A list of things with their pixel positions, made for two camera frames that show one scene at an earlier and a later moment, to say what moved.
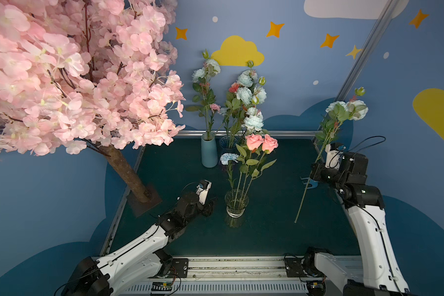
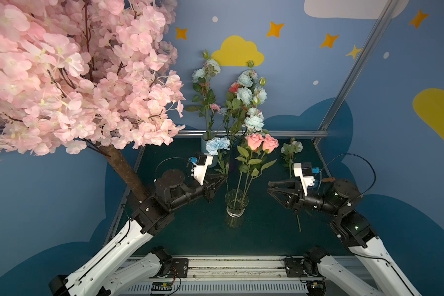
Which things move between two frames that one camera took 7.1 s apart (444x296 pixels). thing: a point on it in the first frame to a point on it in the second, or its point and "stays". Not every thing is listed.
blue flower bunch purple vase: x=241 y=113 stays
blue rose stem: x=340 y=112 to x=293 y=147
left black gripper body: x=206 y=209 to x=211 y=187
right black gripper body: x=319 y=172 to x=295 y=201
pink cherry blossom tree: x=63 y=74 stays
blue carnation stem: x=232 y=181 to x=215 y=146
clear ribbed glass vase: x=235 y=200 stays
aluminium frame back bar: x=243 y=133 stays
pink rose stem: x=256 y=148 stays
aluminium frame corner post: x=390 y=7 stays
